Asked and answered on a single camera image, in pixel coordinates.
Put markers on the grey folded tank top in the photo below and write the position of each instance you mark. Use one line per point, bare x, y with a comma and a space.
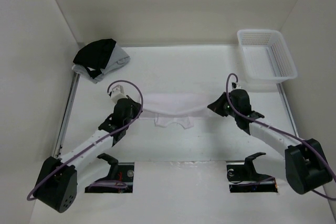
118, 59

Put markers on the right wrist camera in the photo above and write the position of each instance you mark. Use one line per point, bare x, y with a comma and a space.
236, 85

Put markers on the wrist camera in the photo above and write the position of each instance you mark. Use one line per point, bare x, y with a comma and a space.
236, 85
116, 93

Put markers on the white plastic basket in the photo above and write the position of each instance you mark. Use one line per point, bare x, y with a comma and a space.
265, 56

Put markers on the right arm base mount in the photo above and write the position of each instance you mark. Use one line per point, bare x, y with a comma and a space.
243, 177

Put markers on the black folded tank top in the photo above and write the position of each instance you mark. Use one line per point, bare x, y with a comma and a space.
95, 56

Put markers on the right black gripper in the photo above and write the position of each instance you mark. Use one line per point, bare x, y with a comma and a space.
217, 106

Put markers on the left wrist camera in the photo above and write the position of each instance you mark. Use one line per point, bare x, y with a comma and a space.
116, 93

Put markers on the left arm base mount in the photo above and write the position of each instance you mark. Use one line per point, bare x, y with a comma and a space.
111, 176

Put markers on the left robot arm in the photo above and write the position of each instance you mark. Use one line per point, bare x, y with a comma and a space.
56, 185

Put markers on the right aluminium table rail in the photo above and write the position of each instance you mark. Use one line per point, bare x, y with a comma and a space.
287, 108

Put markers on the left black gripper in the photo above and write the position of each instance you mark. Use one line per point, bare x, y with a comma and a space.
136, 106

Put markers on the aluminium table rail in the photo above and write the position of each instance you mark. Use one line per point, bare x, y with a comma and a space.
287, 108
60, 134

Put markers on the white tank top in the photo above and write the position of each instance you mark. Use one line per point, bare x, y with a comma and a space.
165, 109

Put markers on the left aluminium table rail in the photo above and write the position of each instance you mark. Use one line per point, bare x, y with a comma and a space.
60, 134

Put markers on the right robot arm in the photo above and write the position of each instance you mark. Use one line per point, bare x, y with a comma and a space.
306, 167

